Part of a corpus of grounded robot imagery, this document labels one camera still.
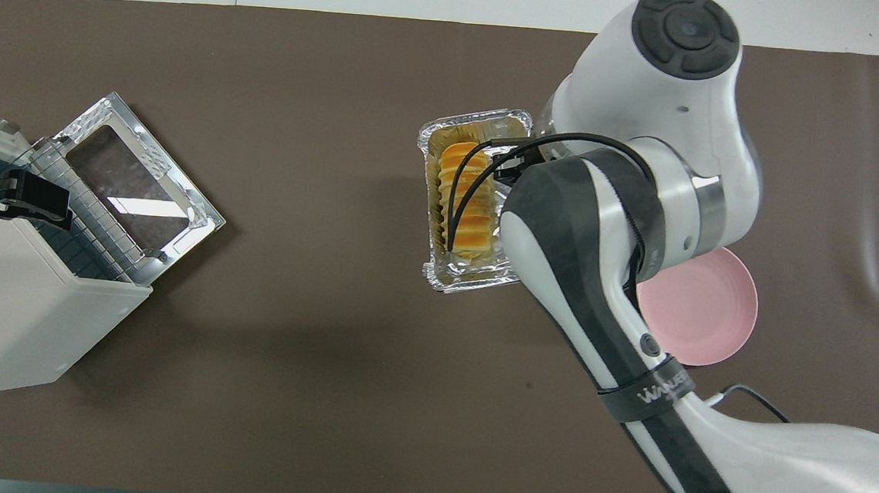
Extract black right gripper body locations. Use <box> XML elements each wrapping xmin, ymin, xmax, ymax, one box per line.
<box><xmin>492</xmin><ymin>154</ymin><xmax>551</xmax><ymax>193</ymax></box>

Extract yellow sliced bread loaf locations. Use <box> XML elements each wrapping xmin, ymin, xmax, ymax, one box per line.
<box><xmin>425</xmin><ymin>140</ymin><xmax>509</xmax><ymax>263</ymax></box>

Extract silver foil baking tray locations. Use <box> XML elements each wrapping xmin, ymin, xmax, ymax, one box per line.
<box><xmin>407</xmin><ymin>103</ymin><xmax>535</xmax><ymax>299</ymax></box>

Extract cream toaster oven body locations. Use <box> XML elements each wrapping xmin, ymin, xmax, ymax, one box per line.
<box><xmin>0</xmin><ymin>111</ymin><xmax>164</xmax><ymax>412</ymax></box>

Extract glass toaster oven door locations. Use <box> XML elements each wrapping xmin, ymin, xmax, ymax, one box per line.
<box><xmin>42</xmin><ymin>88</ymin><xmax>235</xmax><ymax>292</ymax></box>

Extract pink round plate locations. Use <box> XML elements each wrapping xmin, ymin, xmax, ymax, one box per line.
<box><xmin>631</xmin><ymin>241</ymin><xmax>762</xmax><ymax>371</ymax></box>

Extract brown table mat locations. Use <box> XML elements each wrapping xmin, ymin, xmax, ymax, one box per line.
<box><xmin>0</xmin><ymin>0</ymin><xmax>879</xmax><ymax>493</ymax></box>

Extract metal oven wire rack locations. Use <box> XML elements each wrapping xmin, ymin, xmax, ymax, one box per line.
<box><xmin>19</xmin><ymin>137</ymin><xmax>165</xmax><ymax>287</ymax></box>

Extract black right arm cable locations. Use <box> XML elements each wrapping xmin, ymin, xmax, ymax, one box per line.
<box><xmin>441</xmin><ymin>123</ymin><xmax>661</xmax><ymax>285</ymax></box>

